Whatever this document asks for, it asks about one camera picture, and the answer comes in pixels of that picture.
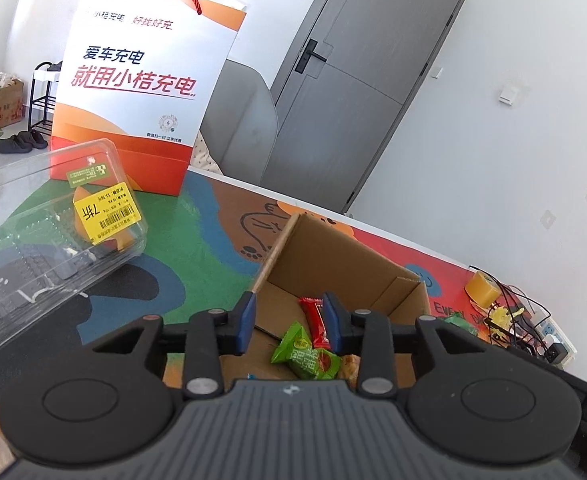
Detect yellow tape roll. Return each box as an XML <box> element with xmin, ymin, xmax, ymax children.
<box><xmin>465</xmin><ymin>270</ymin><xmax>501</xmax><ymax>308</ymax></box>

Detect black door handle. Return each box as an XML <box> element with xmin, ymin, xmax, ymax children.
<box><xmin>296</xmin><ymin>39</ymin><xmax>334</xmax><ymax>75</ymax></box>

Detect colourful cartoon table mat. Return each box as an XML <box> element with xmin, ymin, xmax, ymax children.
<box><xmin>0</xmin><ymin>167</ymin><xmax>581</xmax><ymax>391</ymax></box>

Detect bright green snack packet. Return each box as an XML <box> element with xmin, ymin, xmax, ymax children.
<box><xmin>270</xmin><ymin>322</ymin><xmax>341</xmax><ymax>380</ymax></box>

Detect red snack packet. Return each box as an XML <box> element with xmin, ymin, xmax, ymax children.
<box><xmin>298</xmin><ymin>296</ymin><xmax>331</xmax><ymax>351</ymax></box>

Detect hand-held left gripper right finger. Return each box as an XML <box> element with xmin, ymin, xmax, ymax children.
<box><xmin>322</xmin><ymin>291</ymin><xmax>480</xmax><ymax>398</ymax></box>

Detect dark green candy packet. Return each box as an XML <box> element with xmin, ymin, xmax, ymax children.
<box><xmin>443</xmin><ymin>312</ymin><xmax>479</xmax><ymax>336</ymax></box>

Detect grey chair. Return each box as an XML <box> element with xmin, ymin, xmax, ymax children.
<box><xmin>198</xmin><ymin>59</ymin><xmax>280</xmax><ymax>186</ymax></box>

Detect white power strip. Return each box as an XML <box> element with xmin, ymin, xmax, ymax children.
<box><xmin>528</xmin><ymin>312</ymin><xmax>571</xmax><ymax>361</ymax></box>

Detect black cables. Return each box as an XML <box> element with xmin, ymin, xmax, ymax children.
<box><xmin>468</xmin><ymin>265</ymin><xmax>554</xmax><ymax>356</ymax></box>

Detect long orange bread packet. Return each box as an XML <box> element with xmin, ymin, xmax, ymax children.
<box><xmin>341</xmin><ymin>354</ymin><xmax>361</xmax><ymax>386</ymax></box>

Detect clear plastic clamshell container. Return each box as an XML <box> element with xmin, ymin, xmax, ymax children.
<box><xmin>0</xmin><ymin>137</ymin><xmax>148</xmax><ymax>366</ymax></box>

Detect grey door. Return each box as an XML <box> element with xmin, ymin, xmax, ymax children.
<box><xmin>259</xmin><ymin>0</ymin><xmax>467</xmax><ymax>213</ymax></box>

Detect black shoe rack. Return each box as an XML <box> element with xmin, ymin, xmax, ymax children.
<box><xmin>29</xmin><ymin>60</ymin><xmax>65</xmax><ymax>133</ymax></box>

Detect yellow crumpled wrapper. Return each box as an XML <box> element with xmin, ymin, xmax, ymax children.
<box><xmin>488</xmin><ymin>305</ymin><xmax>517</xmax><ymax>331</ymax></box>

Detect white and orange paper bag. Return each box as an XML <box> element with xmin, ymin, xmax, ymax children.
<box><xmin>50</xmin><ymin>0</ymin><xmax>248</xmax><ymax>198</ymax></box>

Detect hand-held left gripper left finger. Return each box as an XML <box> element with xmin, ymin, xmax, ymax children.
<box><xmin>80</xmin><ymin>291</ymin><xmax>258</xmax><ymax>404</ymax></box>

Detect brown cardboard box with bag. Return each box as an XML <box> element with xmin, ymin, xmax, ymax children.
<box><xmin>0</xmin><ymin>72</ymin><xmax>25</xmax><ymax>129</ymax></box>

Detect dotted beige pillow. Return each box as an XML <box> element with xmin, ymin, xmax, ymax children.
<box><xmin>189</xmin><ymin>130</ymin><xmax>224</xmax><ymax>173</ymax></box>

